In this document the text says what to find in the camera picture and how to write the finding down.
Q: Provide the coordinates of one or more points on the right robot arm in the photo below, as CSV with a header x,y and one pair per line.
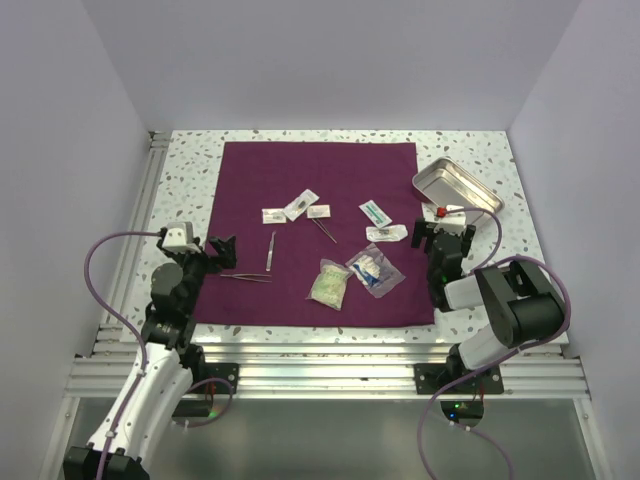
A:
x,y
522,304

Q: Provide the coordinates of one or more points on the clear pouch with small parts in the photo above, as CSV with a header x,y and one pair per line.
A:
x,y
389,234

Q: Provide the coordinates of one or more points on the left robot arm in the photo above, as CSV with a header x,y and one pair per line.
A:
x,y
167,365

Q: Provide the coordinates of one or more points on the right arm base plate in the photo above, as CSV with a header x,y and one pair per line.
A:
x,y
431,377

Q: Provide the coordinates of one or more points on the thin dark tweezers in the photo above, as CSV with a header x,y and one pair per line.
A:
x,y
323,228

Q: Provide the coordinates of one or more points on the metal tray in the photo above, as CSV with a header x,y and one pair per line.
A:
x,y
444,182

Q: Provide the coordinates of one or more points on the white pouch with dark item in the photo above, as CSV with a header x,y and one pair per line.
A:
x,y
300,204

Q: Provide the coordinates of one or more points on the silver tweezers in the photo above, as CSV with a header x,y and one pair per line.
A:
x,y
270,253

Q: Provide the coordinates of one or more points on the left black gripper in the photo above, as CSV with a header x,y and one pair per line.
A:
x,y
223,248

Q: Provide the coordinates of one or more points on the green gauze bag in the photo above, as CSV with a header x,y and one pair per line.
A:
x,y
330,285

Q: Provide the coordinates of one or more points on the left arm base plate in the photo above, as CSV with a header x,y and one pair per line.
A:
x,y
217,378

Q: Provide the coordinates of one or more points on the clear bag blue white gloves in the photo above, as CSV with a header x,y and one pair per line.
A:
x,y
374,271

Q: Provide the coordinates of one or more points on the purple cloth mat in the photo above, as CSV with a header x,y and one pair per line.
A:
x,y
258,175

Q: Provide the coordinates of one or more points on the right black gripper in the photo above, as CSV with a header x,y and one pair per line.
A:
x,y
466,238

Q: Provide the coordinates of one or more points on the green white packet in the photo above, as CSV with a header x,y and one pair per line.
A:
x,y
375,214

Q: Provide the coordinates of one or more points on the aluminium frame rails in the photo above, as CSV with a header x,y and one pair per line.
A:
x,y
280,363

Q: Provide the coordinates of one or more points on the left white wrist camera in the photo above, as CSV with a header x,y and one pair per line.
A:
x,y
179,238

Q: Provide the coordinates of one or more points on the small white packet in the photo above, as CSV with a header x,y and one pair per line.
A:
x,y
273,216
318,211

